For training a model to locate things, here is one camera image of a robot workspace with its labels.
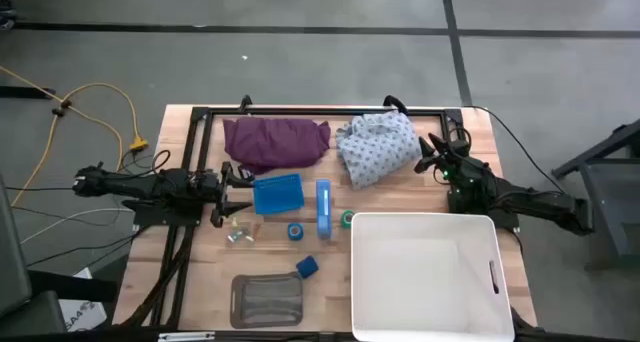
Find grey transparent plastic tray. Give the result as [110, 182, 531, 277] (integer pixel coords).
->
[229, 271, 305, 330]

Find white capped vial red contents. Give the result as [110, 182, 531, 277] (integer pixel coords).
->
[244, 222, 264, 244]

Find grey patterned cloth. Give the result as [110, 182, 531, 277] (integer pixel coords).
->
[334, 110, 424, 191]

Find black aluminium frame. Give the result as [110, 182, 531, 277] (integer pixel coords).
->
[112, 104, 541, 342]

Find black metal table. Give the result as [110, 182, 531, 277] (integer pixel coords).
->
[551, 117, 640, 274]

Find blue slotted plastic basket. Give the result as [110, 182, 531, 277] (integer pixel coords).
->
[252, 173, 306, 216]

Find white floor cable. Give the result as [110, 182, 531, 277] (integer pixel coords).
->
[19, 207, 136, 246]

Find white plastic bin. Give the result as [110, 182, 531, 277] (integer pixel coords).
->
[349, 211, 516, 342]

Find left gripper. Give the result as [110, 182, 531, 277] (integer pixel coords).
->
[188, 160, 256, 229]

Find white cardboard box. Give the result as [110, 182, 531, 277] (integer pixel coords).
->
[58, 266, 109, 333]

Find yellow extension cable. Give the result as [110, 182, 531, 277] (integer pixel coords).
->
[9, 104, 125, 208]
[0, 65, 150, 152]

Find thin black floor cable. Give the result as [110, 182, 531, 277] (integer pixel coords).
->
[25, 226, 146, 268]
[10, 205, 132, 229]
[3, 184, 76, 192]

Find blue translucent plastic case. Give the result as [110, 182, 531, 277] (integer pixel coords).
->
[315, 178, 333, 241]

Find black floor bar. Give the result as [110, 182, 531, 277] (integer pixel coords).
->
[0, 85, 57, 100]

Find silver metal handle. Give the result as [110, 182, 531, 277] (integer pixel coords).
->
[157, 331, 217, 342]

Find white capped vial green contents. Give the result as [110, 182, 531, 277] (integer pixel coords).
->
[226, 227, 250, 246]

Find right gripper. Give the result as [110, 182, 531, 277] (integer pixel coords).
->
[413, 132, 482, 184]

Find purple cloth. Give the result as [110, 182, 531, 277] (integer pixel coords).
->
[222, 116, 332, 176]

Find black office chair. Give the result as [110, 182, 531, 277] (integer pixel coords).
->
[0, 174, 120, 342]

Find black power cable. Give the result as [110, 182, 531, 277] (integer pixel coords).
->
[462, 104, 556, 182]

